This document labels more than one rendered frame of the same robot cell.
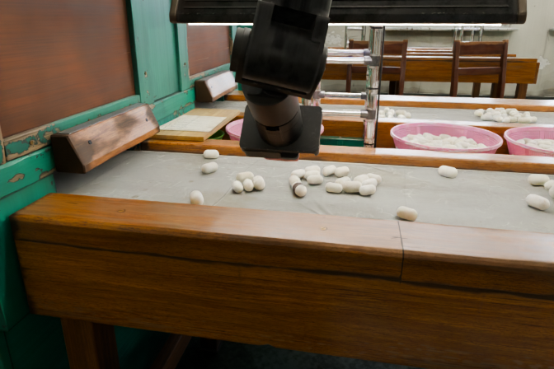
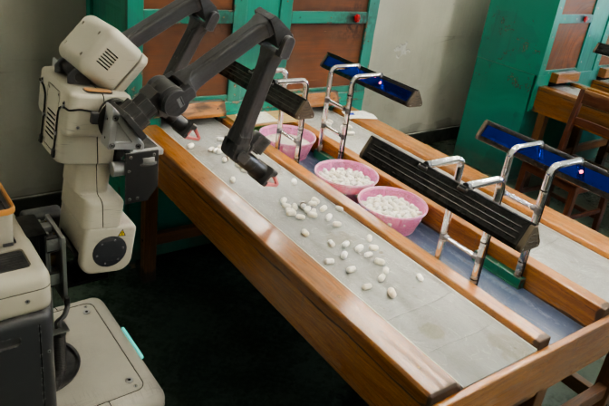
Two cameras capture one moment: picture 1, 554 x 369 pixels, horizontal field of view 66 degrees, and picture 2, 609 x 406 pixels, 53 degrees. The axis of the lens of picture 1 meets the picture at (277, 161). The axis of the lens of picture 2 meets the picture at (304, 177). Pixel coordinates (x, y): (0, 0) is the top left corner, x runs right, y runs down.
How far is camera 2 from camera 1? 210 cm
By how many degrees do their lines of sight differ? 38
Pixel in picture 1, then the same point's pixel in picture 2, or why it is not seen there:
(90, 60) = not seen: hidden behind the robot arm
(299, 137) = (183, 130)
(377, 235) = (200, 175)
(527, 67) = not seen: outside the picture
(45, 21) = not seen: hidden behind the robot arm
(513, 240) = (227, 194)
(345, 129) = (333, 152)
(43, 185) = (154, 120)
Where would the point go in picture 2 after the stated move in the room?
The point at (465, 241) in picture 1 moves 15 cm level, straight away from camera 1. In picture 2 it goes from (215, 187) to (255, 186)
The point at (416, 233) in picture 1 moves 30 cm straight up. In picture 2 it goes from (210, 179) to (216, 103)
